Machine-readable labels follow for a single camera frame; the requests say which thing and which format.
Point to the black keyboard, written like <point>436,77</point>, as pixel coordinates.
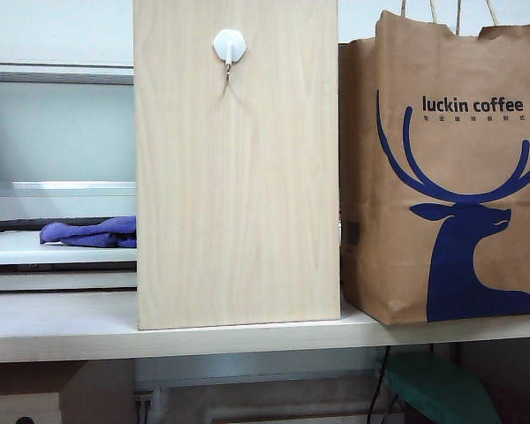
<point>17,224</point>

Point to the white adhesive wall hook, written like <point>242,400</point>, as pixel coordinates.
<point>229,44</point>

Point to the grey framed office partition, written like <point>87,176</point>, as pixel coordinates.
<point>48,132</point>

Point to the light wooden board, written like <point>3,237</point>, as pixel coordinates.
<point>247,199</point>

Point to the green plastic object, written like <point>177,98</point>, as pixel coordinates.
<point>437,388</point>

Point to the brown luckin coffee paper bag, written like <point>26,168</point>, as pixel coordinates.
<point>446,176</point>

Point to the blue cloth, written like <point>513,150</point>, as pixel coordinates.
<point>84,232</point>

